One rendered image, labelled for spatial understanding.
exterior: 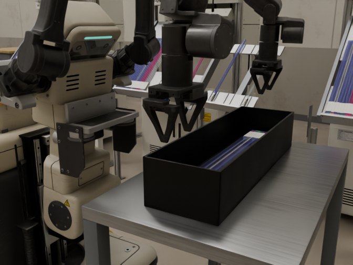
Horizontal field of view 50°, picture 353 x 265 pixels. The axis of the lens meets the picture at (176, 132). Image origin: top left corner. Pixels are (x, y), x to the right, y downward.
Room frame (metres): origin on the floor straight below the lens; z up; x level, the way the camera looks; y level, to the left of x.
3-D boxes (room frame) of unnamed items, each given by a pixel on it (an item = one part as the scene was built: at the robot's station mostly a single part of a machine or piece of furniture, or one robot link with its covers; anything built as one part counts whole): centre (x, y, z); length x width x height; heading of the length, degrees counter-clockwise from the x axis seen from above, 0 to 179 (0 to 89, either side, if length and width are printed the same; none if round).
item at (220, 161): (0.94, -0.15, 0.83); 0.51 x 0.07 x 0.03; 150
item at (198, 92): (0.72, -0.02, 1.01); 0.07 x 0.07 x 0.09; 60
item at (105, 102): (1.17, 0.25, 0.84); 0.28 x 0.16 x 0.22; 150
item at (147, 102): (0.67, 0.01, 1.01); 0.07 x 0.07 x 0.09; 60
